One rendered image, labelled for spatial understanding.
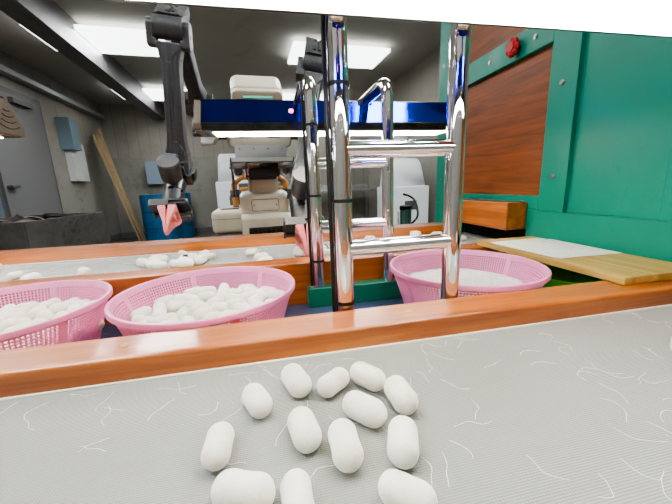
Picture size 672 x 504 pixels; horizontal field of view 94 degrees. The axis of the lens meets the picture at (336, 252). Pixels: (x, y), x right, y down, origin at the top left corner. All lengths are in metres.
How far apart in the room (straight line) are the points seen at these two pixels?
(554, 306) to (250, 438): 0.38
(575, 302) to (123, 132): 7.74
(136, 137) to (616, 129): 7.55
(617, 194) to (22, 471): 0.88
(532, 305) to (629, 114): 0.46
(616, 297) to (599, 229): 0.28
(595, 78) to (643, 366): 0.60
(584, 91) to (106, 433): 0.92
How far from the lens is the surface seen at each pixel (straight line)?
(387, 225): 0.66
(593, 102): 0.86
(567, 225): 0.86
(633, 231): 0.78
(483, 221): 0.97
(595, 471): 0.29
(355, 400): 0.26
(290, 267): 0.66
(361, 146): 0.39
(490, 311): 0.43
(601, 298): 0.54
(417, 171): 4.55
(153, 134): 7.71
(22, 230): 3.45
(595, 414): 0.34
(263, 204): 1.49
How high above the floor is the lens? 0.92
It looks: 12 degrees down
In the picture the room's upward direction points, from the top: 2 degrees counter-clockwise
